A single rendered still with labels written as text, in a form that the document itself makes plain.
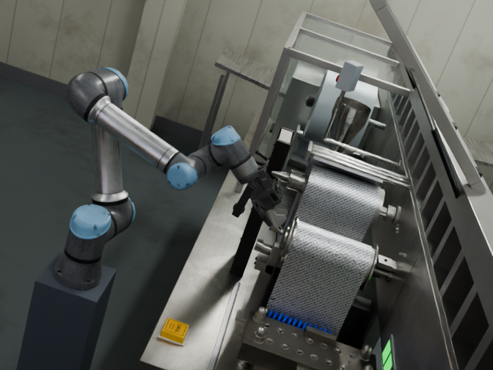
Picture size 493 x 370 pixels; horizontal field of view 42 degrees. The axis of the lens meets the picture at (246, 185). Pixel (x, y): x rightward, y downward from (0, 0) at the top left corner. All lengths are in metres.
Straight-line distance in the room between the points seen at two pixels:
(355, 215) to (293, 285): 0.32
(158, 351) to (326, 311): 0.51
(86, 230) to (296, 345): 0.70
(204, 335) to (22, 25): 4.45
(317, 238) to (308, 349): 0.32
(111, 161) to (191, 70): 3.67
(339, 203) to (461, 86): 3.70
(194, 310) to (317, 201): 0.53
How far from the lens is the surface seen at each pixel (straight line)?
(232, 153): 1.85
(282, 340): 1.92
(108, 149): 2.04
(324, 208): 2.10
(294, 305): 2.00
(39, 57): 6.08
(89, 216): 2.01
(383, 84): 2.78
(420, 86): 1.59
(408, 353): 1.63
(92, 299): 2.05
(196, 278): 2.27
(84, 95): 1.88
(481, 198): 1.65
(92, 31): 5.85
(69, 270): 2.06
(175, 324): 2.00
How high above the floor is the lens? 2.13
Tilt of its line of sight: 24 degrees down
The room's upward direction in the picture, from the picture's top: 19 degrees clockwise
